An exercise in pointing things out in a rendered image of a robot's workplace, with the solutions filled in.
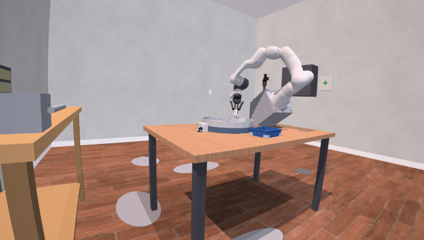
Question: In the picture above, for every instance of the blue crate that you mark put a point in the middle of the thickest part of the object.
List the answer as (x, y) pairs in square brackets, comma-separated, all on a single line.
[(265, 132)]

